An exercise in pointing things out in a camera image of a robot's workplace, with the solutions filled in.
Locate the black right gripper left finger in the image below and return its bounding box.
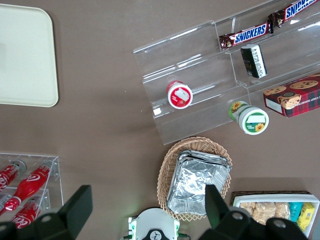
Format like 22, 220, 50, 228
32, 184, 94, 240

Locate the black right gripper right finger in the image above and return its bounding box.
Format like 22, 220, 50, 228
198, 184, 252, 240

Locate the aluminium foil tray stack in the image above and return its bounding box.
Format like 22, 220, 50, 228
166, 149, 233, 216

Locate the dark brown woven tray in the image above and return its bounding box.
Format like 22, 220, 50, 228
229, 190, 313, 207

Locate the oval light wicker basket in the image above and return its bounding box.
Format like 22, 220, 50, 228
156, 136, 233, 222

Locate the cream plastic tray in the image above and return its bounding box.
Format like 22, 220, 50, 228
0, 3, 60, 108

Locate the rice cracker pack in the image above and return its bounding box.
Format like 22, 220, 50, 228
253, 201, 277, 226
239, 201, 258, 219
274, 201, 292, 221

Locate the clear acrylic bottle rack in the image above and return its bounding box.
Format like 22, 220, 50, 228
0, 152, 65, 222

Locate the red cola bottle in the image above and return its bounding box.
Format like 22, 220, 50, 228
11, 198, 43, 230
0, 159, 28, 194
4, 166, 52, 211

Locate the teal snack packet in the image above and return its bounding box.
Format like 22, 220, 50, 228
288, 201, 305, 224

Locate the yellow snack packet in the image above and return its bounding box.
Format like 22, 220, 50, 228
296, 202, 316, 232

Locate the white rectangular snack dish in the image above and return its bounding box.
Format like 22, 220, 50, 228
232, 194, 320, 238

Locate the green lid sunflower cup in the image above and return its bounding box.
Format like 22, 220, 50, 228
228, 100, 270, 135

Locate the red lid strawberry cup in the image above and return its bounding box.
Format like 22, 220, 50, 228
166, 80, 194, 110

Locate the red tartan cookie box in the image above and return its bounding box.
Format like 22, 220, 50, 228
262, 72, 320, 118

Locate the clear acrylic stepped shelf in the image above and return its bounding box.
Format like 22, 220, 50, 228
132, 0, 320, 146

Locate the small black snack box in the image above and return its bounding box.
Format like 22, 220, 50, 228
240, 43, 268, 80

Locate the Snickers chocolate bar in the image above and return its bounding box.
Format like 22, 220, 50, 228
267, 0, 320, 28
218, 21, 275, 52

